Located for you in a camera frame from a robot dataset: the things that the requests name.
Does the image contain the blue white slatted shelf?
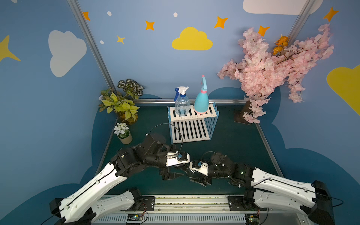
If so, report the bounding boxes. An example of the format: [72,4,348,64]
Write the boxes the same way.
[167,103,219,143]

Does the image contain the clear spray bottle blue trigger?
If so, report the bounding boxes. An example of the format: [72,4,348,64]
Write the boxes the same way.
[174,86,191,116]

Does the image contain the teal pink spray bottle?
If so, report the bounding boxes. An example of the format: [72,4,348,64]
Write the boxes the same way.
[194,75,209,114]

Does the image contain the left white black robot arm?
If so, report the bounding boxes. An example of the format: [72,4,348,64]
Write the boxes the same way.
[50,134,190,225]

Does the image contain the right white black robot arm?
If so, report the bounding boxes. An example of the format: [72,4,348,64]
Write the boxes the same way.
[186,152,335,225]

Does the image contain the left green circuit board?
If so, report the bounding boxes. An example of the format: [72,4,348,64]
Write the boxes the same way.
[126,214,143,223]

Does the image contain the green circuit board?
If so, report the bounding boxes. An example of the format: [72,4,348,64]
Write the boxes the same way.
[126,214,143,223]
[245,214,260,225]

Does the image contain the white flower small pot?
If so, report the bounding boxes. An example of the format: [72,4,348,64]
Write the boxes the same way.
[114,123,133,144]

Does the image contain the right green circuit board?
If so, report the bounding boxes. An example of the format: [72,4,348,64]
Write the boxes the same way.
[245,214,260,225]

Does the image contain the yellow green leafy potted plant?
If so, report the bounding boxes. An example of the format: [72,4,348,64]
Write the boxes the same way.
[98,79,144,125]

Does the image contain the pink cherry blossom tree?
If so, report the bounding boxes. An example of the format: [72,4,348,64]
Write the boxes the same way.
[217,23,334,124]

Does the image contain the orange artificial flower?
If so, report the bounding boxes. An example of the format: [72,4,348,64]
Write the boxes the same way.
[273,35,289,56]

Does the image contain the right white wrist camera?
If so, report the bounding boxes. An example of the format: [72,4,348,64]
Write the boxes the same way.
[189,160,209,176]

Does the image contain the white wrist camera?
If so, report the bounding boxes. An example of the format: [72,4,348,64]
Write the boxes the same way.
[166,151,190,167]
[189,160,209,176]

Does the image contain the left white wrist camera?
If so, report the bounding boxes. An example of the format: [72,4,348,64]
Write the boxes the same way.
[166,151,190,167]

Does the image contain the aluminium front rail frame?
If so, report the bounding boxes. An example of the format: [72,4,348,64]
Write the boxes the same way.
[91,195,312,225]

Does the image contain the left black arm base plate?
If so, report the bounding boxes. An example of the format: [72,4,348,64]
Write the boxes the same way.
[126,196,156,212]

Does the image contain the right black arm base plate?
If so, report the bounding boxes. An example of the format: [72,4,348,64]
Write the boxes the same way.
[227,195,267,212]

